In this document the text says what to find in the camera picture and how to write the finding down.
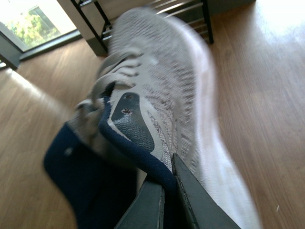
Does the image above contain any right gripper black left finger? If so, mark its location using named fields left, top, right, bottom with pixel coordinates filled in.
left=115, top=179, right=165, bottom=229

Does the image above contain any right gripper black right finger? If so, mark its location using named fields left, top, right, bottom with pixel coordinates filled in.
left=172, top=153, right=240, bottom=229

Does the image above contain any grey sneaker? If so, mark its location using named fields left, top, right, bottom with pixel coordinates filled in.
left=43, top=7, right=262, bottom=229

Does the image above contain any black metal shoe rack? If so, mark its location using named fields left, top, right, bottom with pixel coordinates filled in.
left=70, top=0, right=214, bottom=57

